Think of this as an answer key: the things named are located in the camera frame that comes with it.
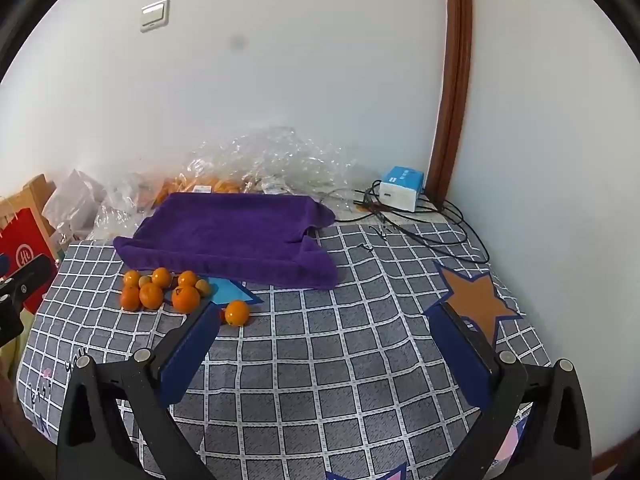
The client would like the brown wooden door frame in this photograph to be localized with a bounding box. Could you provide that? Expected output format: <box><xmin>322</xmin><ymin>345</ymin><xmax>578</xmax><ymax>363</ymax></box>
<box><xmin>425</xmin><ymin>0</ymin><xmax>473</xmax><ymax>201</ymax></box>

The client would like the blue white tissue pack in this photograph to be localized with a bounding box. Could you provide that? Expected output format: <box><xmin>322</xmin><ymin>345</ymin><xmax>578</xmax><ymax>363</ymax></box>
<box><xmin>378</xmin><ymin>165</ymin><xmax>425</xmax><ymax>212</ymax></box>

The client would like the translucent white plastic bag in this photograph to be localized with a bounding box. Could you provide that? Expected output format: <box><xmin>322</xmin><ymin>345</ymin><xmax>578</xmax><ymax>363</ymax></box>
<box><xmin>42</xmin><ymin>169</ymin><xmax>108</xmax><ymax>241</ymax></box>

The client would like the red paper bag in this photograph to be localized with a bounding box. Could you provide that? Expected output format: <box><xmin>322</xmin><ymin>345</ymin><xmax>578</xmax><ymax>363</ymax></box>
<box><xmin>0</xmin><ymin>207</ymin><xmax>53</xmax><ymax>311</ymax></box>

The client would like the clear bag with oranges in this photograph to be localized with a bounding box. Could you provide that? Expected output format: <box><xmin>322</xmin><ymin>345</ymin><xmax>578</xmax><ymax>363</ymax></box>
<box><xmin>95</xmin><ymin>171</ymin><xmax>251</xmax><ymax>212</ymax></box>

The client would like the white light switch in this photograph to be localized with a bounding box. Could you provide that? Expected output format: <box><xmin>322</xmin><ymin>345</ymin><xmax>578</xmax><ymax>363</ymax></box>
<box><xmin>140</xmin><ymin>0</ymin><xmax>170</xmax><ymax>33</ymax></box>

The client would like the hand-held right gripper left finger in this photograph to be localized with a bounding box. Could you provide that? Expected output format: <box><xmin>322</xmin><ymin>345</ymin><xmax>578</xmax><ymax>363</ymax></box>
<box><xmin>56</xmin><ymin>301</ymin><xmax>223</xmax><ymax>480</ymax></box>

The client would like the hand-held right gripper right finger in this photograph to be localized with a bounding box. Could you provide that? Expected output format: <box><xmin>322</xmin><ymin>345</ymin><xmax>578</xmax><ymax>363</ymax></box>
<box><xmin>429</xmin><ymin>302</ymin><xmax>593</xmax><ymax>480</ymax></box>

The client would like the grey checked blanket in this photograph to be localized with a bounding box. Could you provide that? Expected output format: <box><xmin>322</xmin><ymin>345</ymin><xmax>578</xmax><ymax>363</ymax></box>
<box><xmin>15</xmin><ymin>210</ymin><xmax>551</xmax><ymax>480</ymax></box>

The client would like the cluster of oranges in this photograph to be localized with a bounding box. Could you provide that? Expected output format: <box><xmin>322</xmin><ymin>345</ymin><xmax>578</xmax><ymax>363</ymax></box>
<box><xmin>120</xmin><ymin>267</ymin><xmax>173</xmax><ymax>312</ymax></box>

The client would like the purple towel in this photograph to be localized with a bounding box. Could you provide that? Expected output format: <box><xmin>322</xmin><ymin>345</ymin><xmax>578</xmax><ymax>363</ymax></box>
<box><xmin>113</xmin><ymin>192</ymin><xmax>339</xmax><ymax>291</ymax></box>

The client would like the crumpled clear plastic bag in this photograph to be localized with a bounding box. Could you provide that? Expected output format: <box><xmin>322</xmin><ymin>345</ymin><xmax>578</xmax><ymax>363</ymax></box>
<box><xmin>187</xmin><ymin>125</ymin><xmax>362</xmax><ymax>197</ymax></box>

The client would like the grey plug cable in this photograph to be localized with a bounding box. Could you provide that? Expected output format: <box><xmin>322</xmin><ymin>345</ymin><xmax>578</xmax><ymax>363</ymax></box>
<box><xmin>367</xmin><ymin>210</ymin><xmax>491</xmax><ymax>265</ymax></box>

